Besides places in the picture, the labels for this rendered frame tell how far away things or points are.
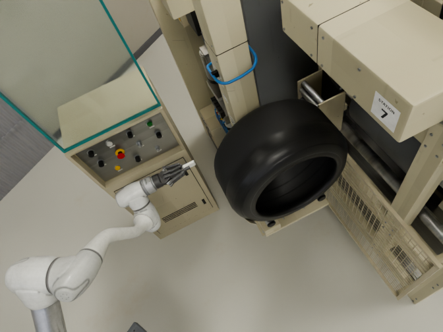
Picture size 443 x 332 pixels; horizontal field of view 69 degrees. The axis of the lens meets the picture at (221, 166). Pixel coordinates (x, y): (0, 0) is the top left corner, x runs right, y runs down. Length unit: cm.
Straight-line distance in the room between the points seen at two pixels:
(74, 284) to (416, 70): 121
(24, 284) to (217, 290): 147
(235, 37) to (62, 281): 103
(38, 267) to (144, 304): 145
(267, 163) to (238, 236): 148
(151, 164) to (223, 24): 107
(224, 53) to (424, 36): 62
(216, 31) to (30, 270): 106
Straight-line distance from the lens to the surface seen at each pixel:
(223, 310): 248
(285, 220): 173
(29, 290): 140
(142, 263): 278
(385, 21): 106
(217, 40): 120
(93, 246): 138
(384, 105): 92
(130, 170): 203
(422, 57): 96
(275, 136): 119
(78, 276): 129
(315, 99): 166
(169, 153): 198
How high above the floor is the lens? 240
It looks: 55 degrees down
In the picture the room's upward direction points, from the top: 23 degrees counter-clockwise
